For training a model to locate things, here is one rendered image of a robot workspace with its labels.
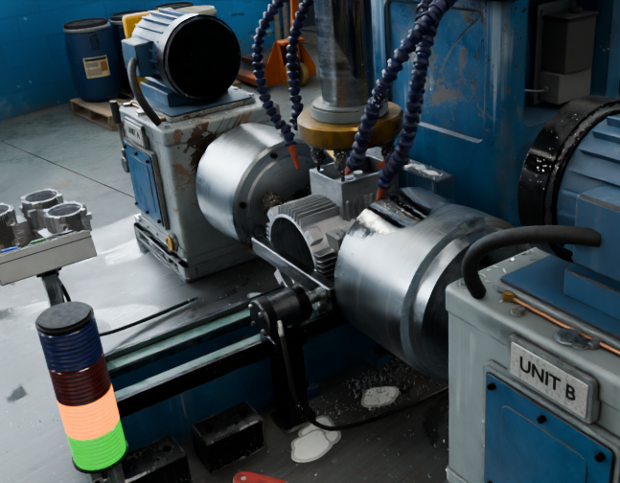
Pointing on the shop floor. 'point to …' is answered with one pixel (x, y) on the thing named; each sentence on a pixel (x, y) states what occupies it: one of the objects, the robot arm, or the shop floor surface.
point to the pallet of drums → (106, 62)
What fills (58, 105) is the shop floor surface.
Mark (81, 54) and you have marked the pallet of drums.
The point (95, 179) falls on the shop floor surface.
